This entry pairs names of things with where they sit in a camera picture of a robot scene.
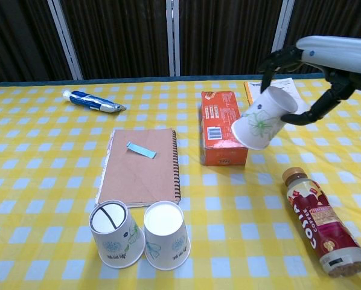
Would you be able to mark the paper cup with black line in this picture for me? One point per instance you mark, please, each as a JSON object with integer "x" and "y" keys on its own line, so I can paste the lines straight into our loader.
{"x": 117, "y": 241}

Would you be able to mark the blue and white toothpaste tube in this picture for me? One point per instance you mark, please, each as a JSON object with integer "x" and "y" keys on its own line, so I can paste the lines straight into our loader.
{"x": 90, "y": 101}

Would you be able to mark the brown coffee drink bottle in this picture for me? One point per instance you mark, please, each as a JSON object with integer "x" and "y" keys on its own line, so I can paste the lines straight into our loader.
{"x": 322, "y": 220}

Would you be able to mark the orange carton box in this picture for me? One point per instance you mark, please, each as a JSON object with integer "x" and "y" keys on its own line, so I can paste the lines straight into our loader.
{"x": 221, "y": 127}

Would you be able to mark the paper cup with green flower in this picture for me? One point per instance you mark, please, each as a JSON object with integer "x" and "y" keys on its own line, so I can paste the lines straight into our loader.
{"x": 262, "y": 121}

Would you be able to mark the light blue paper label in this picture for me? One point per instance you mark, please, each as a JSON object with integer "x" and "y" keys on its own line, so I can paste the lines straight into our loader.
{"x": 141, "y": 150}

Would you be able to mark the brown spiral notebook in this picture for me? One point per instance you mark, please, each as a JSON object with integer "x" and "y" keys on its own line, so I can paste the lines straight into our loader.
{"x": 141, "y": 175}

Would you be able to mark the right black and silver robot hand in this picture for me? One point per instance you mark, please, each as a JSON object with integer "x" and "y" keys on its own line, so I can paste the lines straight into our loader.
{"x": 334, "y": 56}

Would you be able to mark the silver partition post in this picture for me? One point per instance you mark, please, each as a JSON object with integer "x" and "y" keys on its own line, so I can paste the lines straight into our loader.
{"x": 173, "y": 37}
{"x": 64, "y": 39}
{"x": 284, "y": 27}

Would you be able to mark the yellow checkered tablecloth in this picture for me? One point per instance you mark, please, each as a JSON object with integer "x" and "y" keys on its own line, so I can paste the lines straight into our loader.
{"x": 47, "y": 169}

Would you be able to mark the white booklet with yellow edge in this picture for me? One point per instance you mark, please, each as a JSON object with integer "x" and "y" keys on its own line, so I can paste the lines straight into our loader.
{"x": 289, "y": 86}

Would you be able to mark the plain white paper cup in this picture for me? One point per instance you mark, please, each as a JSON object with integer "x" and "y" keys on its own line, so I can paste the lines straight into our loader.
{"x": 167, "y": 238}

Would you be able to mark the black curtain panel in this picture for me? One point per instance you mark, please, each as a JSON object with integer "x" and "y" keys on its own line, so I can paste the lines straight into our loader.
{"x": 120, "y": 36}
{"x": 228, "y": 36}
{"x": 334, "y": 18}
{"x": 17, "y": 36}

